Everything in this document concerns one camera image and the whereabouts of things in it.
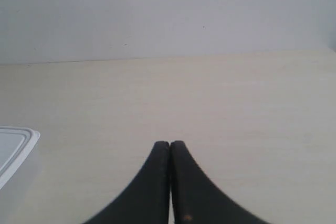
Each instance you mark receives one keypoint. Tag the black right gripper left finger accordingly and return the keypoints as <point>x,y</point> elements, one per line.
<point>147,198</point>

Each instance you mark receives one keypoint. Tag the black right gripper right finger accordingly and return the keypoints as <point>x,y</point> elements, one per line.
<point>195,198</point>

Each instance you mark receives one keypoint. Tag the white lidded plastic container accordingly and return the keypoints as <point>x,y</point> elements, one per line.
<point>16,144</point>

